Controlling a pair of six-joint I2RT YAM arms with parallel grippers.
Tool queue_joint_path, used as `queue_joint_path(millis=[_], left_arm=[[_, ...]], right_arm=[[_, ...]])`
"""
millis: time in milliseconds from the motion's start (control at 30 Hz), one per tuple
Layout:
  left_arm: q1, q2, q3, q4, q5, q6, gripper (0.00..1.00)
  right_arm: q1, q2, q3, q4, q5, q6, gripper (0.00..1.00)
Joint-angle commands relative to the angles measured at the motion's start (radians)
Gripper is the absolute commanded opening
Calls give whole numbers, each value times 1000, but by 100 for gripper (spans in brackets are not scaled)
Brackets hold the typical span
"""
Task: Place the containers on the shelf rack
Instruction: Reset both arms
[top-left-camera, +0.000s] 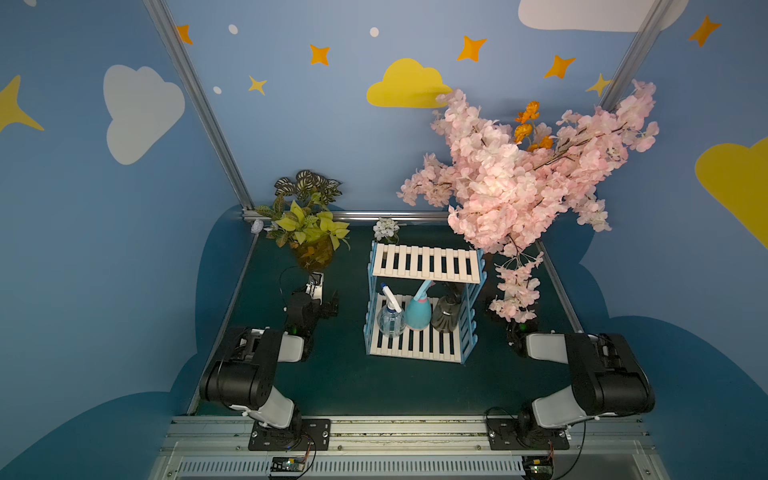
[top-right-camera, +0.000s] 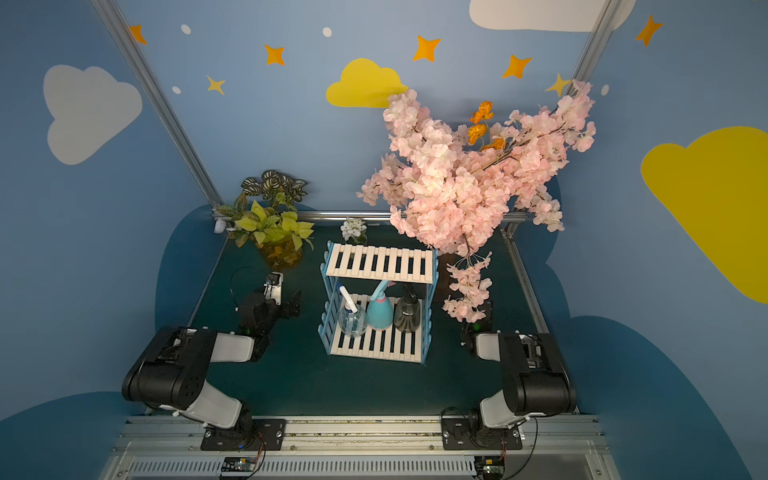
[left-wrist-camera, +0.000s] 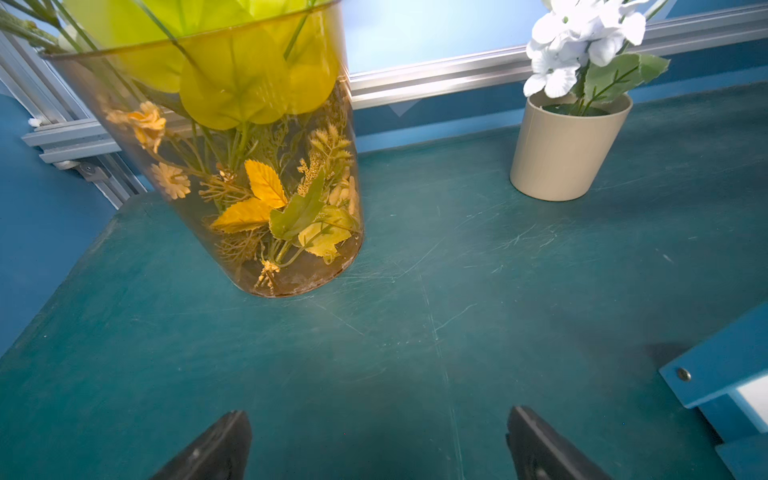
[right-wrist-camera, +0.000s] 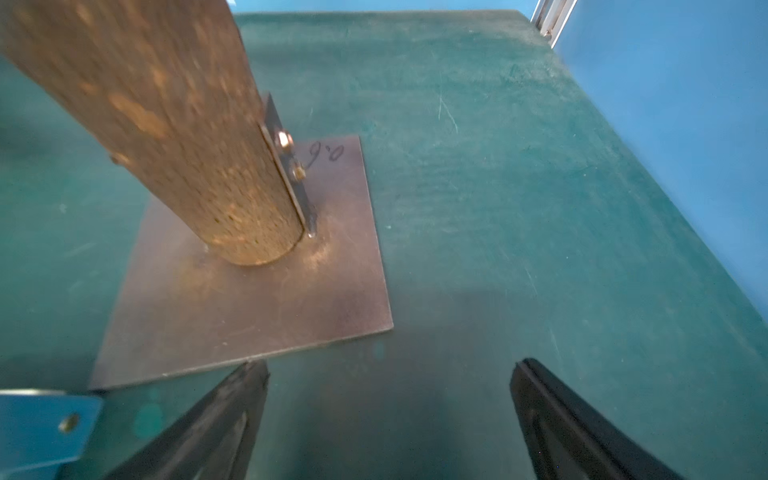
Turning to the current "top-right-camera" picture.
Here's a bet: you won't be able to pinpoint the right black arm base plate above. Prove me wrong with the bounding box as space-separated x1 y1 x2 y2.
440 417 523 451

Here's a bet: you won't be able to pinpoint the clear blue-capped spray bottle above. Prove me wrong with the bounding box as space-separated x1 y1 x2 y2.
338 285 367 338

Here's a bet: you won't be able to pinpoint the orange artificial flowers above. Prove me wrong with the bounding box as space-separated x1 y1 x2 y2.
467 101 505 150

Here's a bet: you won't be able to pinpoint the aluminium front rail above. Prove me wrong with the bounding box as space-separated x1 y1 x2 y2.
100 414 620 479

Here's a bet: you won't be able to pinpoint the small white flower pot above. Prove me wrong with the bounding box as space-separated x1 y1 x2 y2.
340 217 367 245

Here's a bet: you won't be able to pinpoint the left circuit board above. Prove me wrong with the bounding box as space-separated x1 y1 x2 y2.
221 457 257 475

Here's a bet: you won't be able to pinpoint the right circuit board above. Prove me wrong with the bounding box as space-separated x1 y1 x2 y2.
474 456 506 480

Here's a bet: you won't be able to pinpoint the green leafy potted plant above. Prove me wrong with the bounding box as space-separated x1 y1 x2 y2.
212 170 314 272

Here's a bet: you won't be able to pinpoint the circuit board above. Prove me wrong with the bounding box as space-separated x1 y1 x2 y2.
474 456 506 480
221 457 257 475

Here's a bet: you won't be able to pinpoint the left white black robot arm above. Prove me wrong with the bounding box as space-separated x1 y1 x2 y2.
122 292 301 431

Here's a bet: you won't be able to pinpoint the pink cherry blossom tree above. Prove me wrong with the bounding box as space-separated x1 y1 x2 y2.
358 81 596 323

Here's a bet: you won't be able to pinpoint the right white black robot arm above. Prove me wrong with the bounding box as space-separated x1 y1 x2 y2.
462 301 577 431

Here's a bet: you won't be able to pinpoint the blue white slatted shelf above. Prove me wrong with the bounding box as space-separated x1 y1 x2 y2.
318 241 439 364

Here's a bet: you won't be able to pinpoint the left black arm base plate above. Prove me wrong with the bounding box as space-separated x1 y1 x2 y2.
200 418 287 452

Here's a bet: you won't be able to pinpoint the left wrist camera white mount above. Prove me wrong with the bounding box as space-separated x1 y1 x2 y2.
263 272 284 305

